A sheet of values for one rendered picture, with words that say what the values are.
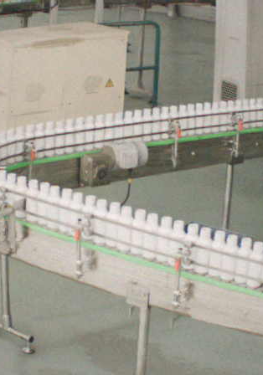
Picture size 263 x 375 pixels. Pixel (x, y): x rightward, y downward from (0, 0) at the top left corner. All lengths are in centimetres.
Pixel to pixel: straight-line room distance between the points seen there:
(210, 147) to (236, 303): 215
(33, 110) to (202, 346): 292
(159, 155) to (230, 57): 437
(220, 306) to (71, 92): 436
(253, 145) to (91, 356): 162
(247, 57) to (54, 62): 250
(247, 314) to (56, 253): 89
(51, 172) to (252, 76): 484
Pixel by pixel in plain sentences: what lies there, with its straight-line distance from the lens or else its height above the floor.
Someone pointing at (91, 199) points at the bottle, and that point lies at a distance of 411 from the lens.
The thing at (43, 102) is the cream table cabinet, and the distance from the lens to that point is 786.
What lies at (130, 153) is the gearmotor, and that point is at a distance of 527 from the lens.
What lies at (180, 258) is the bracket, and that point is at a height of 108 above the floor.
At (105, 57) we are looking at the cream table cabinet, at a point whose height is 97.
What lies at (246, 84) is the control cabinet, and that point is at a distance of 978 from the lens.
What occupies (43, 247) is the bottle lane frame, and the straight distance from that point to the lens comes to 426.
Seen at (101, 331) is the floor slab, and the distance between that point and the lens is 567.
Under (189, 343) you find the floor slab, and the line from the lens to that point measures 558.
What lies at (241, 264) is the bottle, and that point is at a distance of 377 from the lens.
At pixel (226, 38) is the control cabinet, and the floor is 93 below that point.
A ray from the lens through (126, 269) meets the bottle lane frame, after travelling 403.
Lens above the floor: 245
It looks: 18 degrees down
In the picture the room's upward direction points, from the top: 3 degrees clockwise
